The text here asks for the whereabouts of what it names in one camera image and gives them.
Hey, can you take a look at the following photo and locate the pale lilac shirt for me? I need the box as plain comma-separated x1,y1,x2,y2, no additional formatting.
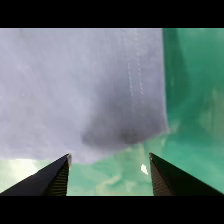
0,28,170,164

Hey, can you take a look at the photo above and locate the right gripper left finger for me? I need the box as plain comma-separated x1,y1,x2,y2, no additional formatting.
0,153,72,197

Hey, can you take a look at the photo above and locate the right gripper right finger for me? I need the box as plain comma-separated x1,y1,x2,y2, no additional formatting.
148,152,224,197

